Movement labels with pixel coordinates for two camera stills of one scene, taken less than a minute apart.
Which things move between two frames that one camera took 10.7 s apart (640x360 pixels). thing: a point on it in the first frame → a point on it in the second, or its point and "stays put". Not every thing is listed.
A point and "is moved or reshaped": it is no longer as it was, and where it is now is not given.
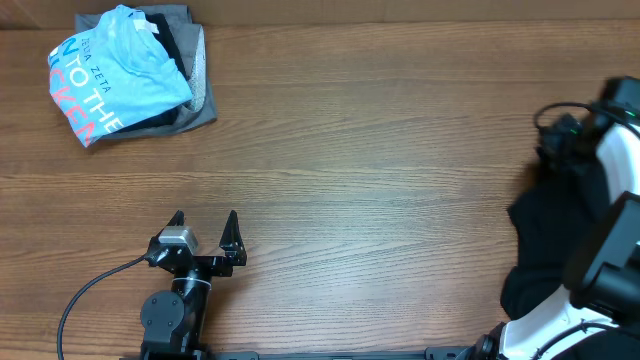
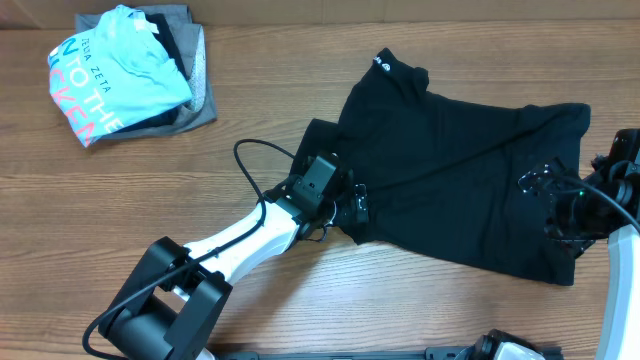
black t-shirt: x=556 y=215 is moved or reshaped
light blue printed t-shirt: x=114 y=74 stays put
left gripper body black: x=216 y=265 → x=340 y=206
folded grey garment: x=189 y=41 stays put
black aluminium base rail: x=447 y=353 stays put
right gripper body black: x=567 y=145 → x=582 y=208
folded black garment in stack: x=164 y=32 stays put
